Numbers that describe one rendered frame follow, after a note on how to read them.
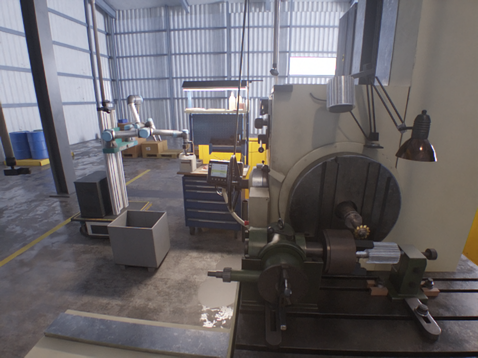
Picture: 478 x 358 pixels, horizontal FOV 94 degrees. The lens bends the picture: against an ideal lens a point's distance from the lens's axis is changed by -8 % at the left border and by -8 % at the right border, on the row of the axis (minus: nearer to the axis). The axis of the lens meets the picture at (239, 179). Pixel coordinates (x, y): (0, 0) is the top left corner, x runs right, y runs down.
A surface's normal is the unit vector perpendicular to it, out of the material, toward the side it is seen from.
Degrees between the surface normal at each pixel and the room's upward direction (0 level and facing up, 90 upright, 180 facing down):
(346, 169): 90
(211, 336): 0
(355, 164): 90
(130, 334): 0
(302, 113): 90
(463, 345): 0
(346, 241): 32
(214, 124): 90
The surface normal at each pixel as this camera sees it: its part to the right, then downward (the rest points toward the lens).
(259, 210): -0.09, 0.30
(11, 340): 0.00, -0.95
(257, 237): -0.04, -0.69
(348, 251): -0.07, -0.31
